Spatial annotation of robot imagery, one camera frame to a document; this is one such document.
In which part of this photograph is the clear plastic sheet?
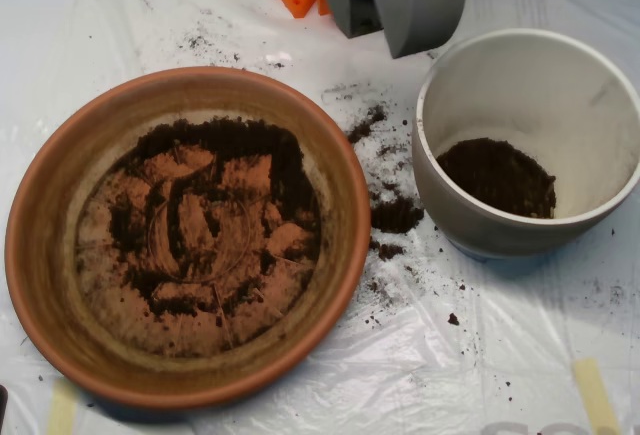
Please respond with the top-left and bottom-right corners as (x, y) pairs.
(0, 0), (640, 435)

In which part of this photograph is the white ceramic pot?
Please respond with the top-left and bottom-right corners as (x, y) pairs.
(412, 28), (640, 262)

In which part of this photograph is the elongated spilled soil clump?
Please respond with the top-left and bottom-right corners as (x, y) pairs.
(347, 104), (390, 145)

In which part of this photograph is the large spilled soil pile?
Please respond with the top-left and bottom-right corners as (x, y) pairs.
(370, 194), (426, 236)

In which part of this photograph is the small spilled soil clump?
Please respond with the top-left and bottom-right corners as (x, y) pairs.
(377, 242), (407, 261)

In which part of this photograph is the beige masking tape strip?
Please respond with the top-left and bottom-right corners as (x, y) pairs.
(573, 358), (621, 435)
(46, 378), (80, 435)

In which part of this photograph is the terracotta saucer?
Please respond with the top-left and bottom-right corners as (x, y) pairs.
(4, 65), (373, 411)

